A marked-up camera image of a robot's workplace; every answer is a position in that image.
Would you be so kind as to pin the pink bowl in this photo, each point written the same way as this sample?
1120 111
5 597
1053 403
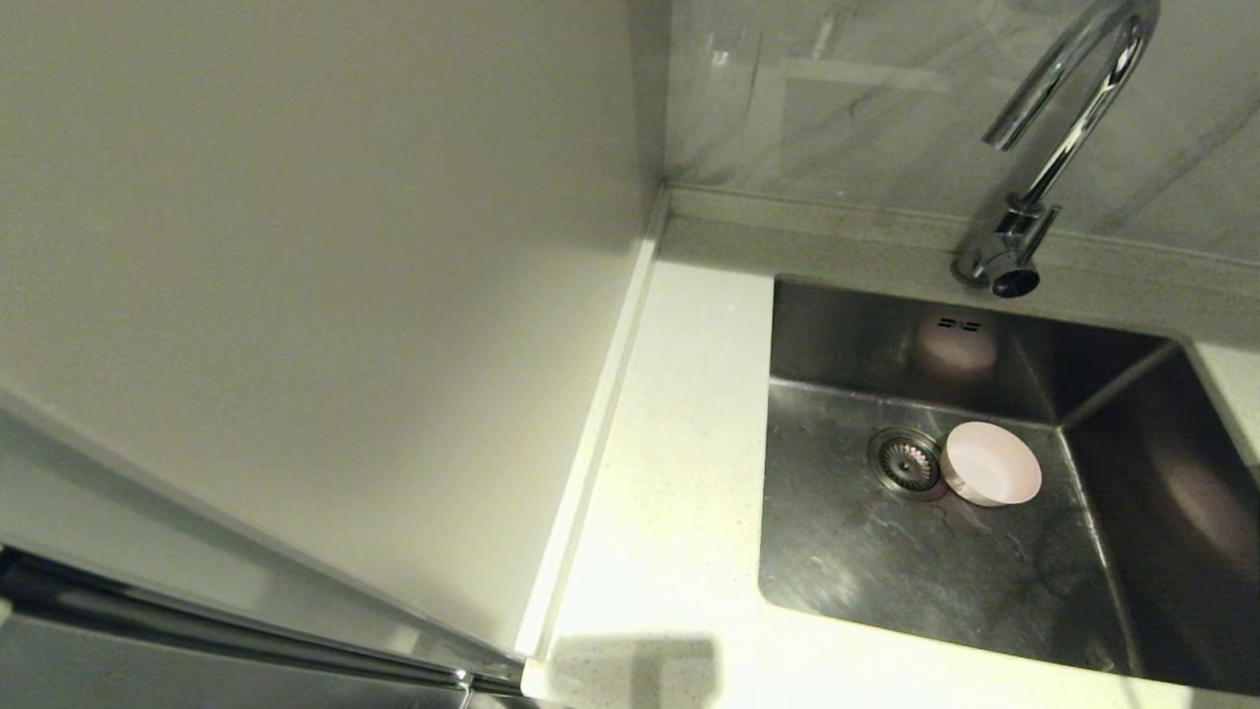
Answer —
989 463

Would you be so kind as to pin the grey glossy appliance door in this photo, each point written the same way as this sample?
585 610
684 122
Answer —
79 679

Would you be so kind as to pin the round metal drain strainer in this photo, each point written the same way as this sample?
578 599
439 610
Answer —
906 463

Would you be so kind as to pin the white edge trim strip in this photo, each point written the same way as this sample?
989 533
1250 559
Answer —
591 443

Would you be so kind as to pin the tall white cabinet panel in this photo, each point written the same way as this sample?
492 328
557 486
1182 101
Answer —
295 295

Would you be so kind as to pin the chrome gooseneck faucet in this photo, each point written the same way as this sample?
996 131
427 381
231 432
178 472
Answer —
1024 231

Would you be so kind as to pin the stainless steel sink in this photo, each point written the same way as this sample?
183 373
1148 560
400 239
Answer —
886 571

